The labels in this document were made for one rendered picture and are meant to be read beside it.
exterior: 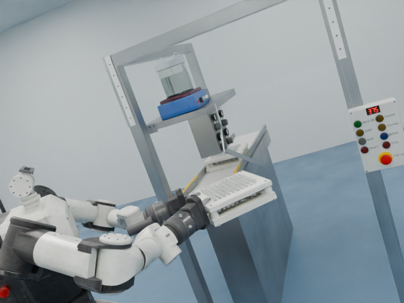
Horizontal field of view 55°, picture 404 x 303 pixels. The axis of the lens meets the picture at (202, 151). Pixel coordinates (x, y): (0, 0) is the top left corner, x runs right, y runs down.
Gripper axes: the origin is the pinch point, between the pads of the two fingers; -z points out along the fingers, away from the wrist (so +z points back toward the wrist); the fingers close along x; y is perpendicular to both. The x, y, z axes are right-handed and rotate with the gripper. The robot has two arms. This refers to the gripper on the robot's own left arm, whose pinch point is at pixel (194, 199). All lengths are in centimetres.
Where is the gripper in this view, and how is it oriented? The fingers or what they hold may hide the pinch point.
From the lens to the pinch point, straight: 147.9
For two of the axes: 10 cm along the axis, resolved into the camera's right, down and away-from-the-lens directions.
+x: 3.5, 9.2, 2.0
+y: 1.8, 1.5, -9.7
